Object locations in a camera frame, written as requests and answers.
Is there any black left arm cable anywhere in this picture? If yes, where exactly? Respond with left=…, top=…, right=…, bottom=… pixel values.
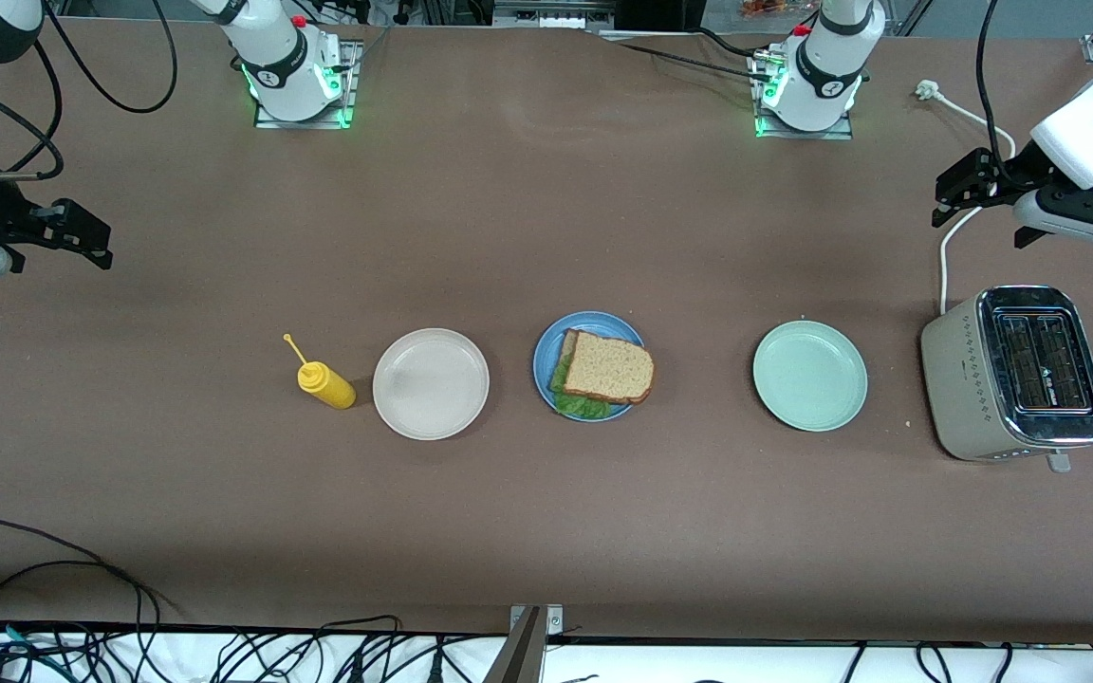
left=975, top=0, right=1027, bottom=181

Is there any white toaster power cable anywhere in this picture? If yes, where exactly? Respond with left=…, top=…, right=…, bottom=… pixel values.
left=915, top=81, right=1017, bottom=316

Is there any beige round plate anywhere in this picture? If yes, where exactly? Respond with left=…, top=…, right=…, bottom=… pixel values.
left=372, top=327, right=491, bottom=441

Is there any green round plate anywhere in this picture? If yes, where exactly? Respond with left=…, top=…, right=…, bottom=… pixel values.
left=752, top=320, right=869, bottom=434

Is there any grey metal bracket plate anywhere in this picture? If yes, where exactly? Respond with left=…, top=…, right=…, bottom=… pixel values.
left=511, top=604, right=565, bottom=635

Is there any green lettuce leaf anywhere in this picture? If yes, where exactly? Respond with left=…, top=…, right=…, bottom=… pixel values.
left=548, top=353, right=635, bottom=420

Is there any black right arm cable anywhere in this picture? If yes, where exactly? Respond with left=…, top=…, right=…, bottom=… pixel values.
left=0, top=0, right=179, bottom=183

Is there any beige chrome toaster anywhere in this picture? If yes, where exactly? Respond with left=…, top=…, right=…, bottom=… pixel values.
left=920, top=285, right=1093, bottom=473

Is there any blue round plate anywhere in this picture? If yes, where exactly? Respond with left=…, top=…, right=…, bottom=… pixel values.
left=532, top=311, right=650, bottom=423

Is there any yellow squeeze bottle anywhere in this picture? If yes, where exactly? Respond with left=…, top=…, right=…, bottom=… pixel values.
left=283, top=333, right=358, bottom=411

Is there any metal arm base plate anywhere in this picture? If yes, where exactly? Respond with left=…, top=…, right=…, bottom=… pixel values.
left=254, top=40, right=360, bottom=130
left=749, top=52, right=856, bottom=141

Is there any grey metal post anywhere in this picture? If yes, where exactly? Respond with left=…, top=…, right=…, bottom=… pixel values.
left=485, top=607, right=547, bottom=683

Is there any thin black base cable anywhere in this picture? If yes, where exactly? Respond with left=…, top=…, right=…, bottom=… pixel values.
left=594, top=28, right=777, bottom=84

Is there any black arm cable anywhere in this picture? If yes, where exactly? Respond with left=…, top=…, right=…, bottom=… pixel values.
left=0, top=0, right=179, bottom=183
left=975, top=0, right=1027, bottom=181

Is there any grey metal rail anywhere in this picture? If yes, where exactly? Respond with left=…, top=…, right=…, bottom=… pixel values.
left=492, top=0, right=633, bottom=28

